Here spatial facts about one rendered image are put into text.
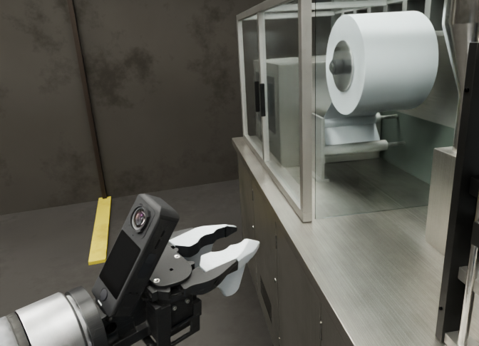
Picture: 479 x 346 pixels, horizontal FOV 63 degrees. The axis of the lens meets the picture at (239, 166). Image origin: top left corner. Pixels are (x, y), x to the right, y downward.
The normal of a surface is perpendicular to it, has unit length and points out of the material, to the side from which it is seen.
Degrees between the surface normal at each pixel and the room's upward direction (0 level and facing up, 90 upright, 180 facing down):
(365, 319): 0
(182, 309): 98
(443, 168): 90
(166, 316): 98
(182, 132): 90
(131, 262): 59
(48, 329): 39
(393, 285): 0
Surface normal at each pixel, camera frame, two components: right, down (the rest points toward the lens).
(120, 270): -0.62, -0.27
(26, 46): 0.27, 0.28
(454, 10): -0.92, 0.17
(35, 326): 0.24, -0.77
